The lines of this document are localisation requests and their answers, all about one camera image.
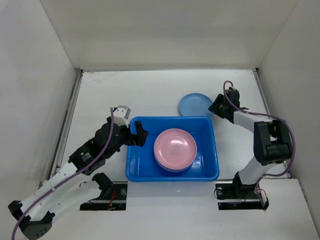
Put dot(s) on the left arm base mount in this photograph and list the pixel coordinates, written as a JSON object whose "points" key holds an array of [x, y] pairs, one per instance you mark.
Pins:
{"points": [[115, 201]]}

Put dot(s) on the right aluminium rail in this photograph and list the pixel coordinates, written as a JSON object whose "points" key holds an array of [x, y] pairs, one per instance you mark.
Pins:
{"points": [[258, 82]]}

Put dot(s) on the blue plate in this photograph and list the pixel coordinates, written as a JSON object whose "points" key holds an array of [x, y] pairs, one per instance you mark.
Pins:
{"points": [[195, 105]]}

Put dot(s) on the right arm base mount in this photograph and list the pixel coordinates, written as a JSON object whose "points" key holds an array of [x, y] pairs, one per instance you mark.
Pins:
{"points": [[248, 198]]}

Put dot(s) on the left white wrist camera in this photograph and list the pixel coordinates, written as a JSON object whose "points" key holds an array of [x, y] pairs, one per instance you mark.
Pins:
{"points": [[121, 114]]}

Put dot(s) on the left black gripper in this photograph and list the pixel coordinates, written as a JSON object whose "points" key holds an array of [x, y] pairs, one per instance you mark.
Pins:
{"points": [[137, 139]]}

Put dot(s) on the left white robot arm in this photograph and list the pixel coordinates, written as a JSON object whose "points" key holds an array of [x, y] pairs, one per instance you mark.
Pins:
{"points": [[76, 182]]}

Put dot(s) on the blue plastic bin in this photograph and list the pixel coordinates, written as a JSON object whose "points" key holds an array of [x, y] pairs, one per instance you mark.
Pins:
{"points": [[141, 165]]}

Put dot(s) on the pink plate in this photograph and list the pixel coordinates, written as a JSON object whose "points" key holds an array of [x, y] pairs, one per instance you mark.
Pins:
{"points": [[175, 148]]}

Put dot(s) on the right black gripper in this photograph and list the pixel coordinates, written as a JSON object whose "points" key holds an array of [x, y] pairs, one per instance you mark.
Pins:
{"points": [[220, 106]]}

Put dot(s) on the purple plate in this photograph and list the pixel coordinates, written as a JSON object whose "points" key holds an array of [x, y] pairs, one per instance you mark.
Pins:
{"points": [[174, 170]]}

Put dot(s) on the aluminium rail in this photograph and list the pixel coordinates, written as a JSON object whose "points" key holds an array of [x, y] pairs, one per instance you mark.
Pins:
{"points": [[57, 160], [258, 82]]}

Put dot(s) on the left aluminium rail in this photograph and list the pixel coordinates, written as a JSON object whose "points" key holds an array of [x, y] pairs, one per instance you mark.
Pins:
{"points": [[57, 160]]}

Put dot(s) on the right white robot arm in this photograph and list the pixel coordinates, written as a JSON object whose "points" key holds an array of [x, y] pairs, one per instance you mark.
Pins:
{"points": [[272, 143]]}

